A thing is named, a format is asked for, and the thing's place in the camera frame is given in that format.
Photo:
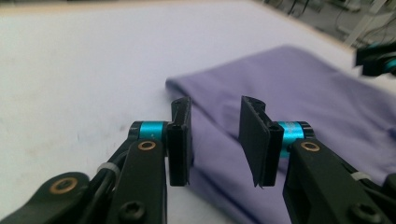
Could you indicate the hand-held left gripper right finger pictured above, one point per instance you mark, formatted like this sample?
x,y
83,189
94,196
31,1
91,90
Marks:
x,y
255,143

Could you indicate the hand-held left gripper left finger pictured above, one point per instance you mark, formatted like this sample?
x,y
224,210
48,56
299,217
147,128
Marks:
x,y
179,149

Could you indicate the purple shorts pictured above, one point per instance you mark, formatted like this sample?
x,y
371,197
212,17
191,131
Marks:
x,y
295,87

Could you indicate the white foam mat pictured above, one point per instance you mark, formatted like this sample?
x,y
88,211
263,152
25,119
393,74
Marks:
x,y
77,62

